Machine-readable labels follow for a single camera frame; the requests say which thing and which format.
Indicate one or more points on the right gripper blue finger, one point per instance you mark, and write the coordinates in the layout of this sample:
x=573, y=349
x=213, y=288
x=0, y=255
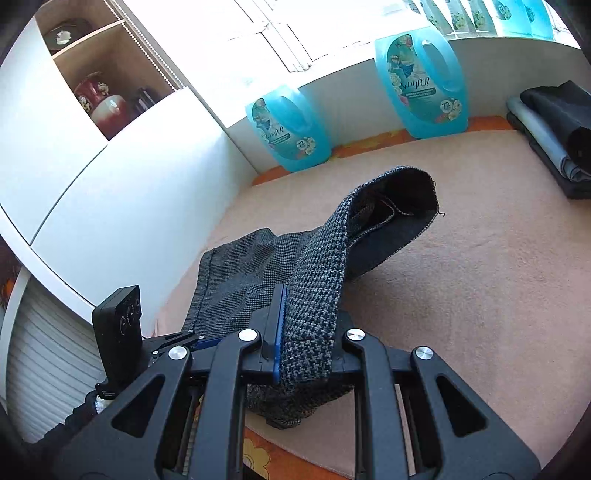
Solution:
x=273, y=335

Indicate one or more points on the dark grey tweed pants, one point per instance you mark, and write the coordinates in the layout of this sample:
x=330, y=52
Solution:
x=374, y=222

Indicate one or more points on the white radiator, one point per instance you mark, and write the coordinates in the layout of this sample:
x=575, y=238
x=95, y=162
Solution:
x=49, y=359

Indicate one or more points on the white wardrobe cabinet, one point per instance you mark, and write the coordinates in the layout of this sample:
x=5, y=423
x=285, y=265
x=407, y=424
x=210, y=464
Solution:
x=86, y=215

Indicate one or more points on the beige blanket mat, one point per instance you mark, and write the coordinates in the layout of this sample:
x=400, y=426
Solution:
x=498, y=286

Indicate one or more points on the blue detergent bottle left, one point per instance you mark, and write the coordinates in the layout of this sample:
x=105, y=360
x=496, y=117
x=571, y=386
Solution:
x=289, y=128

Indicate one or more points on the red white ceramic vase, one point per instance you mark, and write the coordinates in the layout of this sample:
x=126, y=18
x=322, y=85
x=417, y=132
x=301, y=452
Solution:
x=107, y=110

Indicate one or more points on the dark bottle on shelf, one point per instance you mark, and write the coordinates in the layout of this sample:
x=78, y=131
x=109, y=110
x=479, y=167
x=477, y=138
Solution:
x=144, y=99

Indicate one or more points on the dark dish on shelf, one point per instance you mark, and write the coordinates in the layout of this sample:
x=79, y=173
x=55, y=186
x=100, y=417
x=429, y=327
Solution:
x=65, y=33

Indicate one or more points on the blue detergent bottle right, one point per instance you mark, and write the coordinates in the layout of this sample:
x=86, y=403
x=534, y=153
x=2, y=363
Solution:
x=424, y=81

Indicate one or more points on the stack of folded dark clothes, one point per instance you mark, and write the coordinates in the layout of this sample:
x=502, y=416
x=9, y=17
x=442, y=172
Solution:
x=556, y=123

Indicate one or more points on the refill pouches on sill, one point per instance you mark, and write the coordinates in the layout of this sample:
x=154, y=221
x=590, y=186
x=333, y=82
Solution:
x=456, y=17

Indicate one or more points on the blue detergent bottle on sill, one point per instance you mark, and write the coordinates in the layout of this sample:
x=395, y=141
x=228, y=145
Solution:
x=510, y=17

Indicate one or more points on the far blue bottle on sill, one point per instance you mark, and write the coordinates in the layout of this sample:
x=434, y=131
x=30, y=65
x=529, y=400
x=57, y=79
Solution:
x=540, y=24

